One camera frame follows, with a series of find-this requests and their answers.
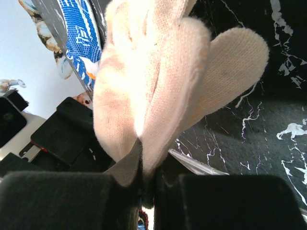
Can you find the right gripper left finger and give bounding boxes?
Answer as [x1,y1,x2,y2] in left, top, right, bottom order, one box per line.
[0,140,143,230]

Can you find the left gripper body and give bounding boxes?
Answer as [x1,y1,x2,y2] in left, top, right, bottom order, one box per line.
[0,97,114,176]

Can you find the cream knit glove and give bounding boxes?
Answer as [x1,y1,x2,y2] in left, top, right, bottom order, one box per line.
[93,0,269,178]

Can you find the blue dotted glove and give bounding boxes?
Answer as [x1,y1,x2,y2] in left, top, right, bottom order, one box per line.
[58,0,102,91]

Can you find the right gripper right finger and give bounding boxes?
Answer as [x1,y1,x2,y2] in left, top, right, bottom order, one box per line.
[154,167,307,230]

